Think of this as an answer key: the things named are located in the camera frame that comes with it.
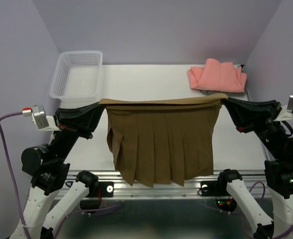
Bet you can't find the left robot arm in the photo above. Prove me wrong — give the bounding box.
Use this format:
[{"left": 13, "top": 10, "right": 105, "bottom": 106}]
[{"left": 10, "top": 103, "right": 104, "bottom": 239}]

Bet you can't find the grey pleated skirt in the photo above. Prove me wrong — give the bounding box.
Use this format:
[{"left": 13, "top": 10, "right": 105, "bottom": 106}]
[{"left": 200, "top": 90, "right": 219, "bottom": 95}]

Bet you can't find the white plastic bin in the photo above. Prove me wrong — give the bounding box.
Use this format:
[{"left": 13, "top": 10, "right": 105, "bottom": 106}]
[{"left": 49, "top": 50, "right": 103, "bottom": 103}]

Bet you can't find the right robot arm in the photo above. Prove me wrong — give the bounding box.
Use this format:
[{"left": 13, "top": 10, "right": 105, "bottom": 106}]
[{"left": 216, "top": 98, "right": 293, "bottom": 239}]

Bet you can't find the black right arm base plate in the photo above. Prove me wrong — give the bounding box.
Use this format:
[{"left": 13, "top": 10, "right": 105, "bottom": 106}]
[{"left": 198, "top": 180, "right": 225, "bottom": 197}]

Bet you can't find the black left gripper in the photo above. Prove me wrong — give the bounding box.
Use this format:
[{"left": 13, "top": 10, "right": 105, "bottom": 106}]
[{"left": 51, "top": 98, "right": 106, "bottom": 162}]

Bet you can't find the pink skirt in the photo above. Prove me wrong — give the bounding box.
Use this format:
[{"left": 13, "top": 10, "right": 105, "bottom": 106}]
[{"left": 187, "top": 58, "right": 247, "bottom": 93}]

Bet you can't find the olive brown skirt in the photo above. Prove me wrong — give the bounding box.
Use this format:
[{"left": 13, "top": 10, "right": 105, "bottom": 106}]
[{"left": 100, "top": 93, "right": 227, "bottom": 187}]

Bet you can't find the aluminium rail frame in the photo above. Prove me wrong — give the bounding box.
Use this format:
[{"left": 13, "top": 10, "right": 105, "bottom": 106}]
[{"left": 52, "top": 65, "right": 267, "bottom": 236}]

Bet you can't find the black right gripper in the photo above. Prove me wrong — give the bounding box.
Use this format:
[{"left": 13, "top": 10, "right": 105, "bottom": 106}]
[{"left": 226, "top": 93, "right": 290, "bottom": 159}]

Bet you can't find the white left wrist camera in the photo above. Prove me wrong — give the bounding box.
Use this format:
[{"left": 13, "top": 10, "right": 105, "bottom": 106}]
[{"left": 22, "top": 105, "right": 59, "bottom": 131}]

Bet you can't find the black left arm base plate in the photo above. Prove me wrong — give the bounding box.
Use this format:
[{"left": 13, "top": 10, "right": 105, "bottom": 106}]
[{"left": 87, "top": 181, "right": 114, "bottom": 198}]

